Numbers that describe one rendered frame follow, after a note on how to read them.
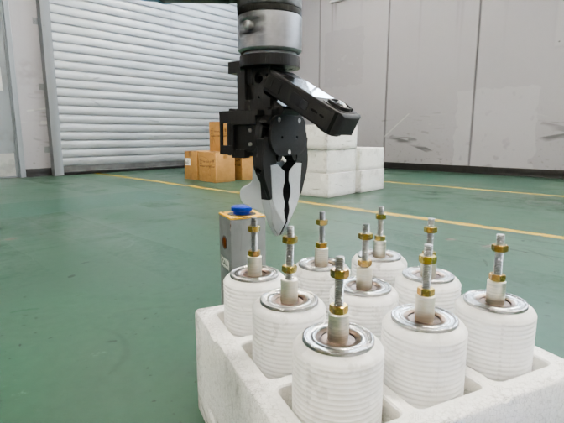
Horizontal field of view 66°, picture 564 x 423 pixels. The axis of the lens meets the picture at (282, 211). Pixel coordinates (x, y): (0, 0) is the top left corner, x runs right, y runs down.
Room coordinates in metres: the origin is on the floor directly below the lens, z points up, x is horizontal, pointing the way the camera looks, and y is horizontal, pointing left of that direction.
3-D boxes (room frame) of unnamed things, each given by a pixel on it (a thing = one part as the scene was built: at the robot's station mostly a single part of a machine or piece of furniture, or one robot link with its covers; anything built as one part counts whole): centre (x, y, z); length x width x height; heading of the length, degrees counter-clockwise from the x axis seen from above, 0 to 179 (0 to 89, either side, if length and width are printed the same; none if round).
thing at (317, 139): (3.47, -0.32, 0.45); 0.39 x 0.39 x 0.18; 47
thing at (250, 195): (0.52, 0.03, 0.39); 0.06 x 0.03 x 0.09; 53
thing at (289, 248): (0.53, -0.01, 0.31); 0.01 x 0.01 x 0.08
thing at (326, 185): (3.47, -0.32, 0.09); 0.39 x 0.39 x 0.18; 50
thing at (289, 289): (0.53, -0.01, 0.26); 0.02 x 0.02 x 0.03
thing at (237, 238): (0.81, 0.08, 0.16); 0.07 x 0.07 x 0.31; 25
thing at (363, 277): (0.58, -0.12, 0.26); 0.02 x 0.02 x 0.03
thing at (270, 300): (0.53, -0.01, 0.25); 0.08 x 0.08 x 0.01
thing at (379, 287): (0.58, -0.12, 0.25); 0.08 x 0.08 x 0.01
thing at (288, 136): (0.54, 0.02, 0.49); 0.09 x 0.08 x 0.12; 53
